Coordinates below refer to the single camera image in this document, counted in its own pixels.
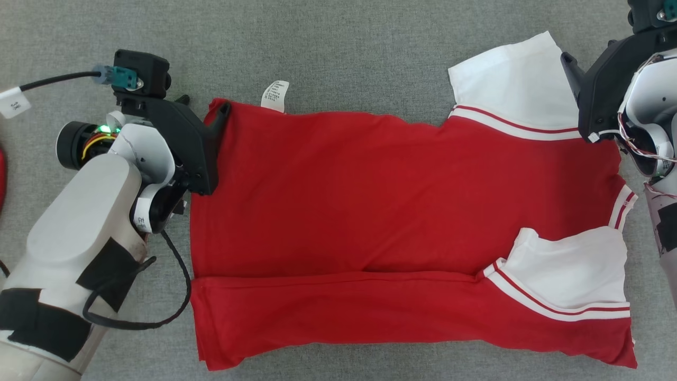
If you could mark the red jersey with white trim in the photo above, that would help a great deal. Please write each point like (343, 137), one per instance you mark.
(344, 201)

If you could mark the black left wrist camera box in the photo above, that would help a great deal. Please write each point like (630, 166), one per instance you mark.
(143, 71)

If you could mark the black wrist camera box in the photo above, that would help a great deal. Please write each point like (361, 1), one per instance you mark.
(143, 71)
(645, 13)

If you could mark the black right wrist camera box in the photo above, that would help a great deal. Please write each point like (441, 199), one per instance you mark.
(645, 13)

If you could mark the red shorts with white stripe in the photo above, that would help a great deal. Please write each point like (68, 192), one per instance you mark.
(2, 180)

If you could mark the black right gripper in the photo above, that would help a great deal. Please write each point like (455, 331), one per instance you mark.
(603, 95)

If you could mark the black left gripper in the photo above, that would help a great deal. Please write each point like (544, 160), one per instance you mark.
(190, 153)

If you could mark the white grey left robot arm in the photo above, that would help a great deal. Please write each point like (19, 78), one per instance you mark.
(79, 222)

